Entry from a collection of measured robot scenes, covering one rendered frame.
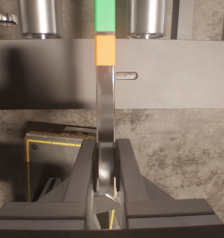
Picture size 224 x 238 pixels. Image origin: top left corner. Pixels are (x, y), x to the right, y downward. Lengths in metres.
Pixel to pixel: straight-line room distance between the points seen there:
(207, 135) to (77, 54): 1.60
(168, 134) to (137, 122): 0.29
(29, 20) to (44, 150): 0.91
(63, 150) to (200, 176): 1.31
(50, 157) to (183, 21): 1.08
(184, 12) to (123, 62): 0.48
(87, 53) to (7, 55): 0.10
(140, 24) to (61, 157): 0.99
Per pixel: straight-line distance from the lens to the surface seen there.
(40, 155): 1.30
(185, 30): 0.68
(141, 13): 0.51
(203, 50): 0.26
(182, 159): 1.75
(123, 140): 0.15
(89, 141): 0.15
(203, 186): 2.02
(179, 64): 0.25
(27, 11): 0.54
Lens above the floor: 1.40
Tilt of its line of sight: 74 degrees down
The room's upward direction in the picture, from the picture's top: 174 degrees clockwise
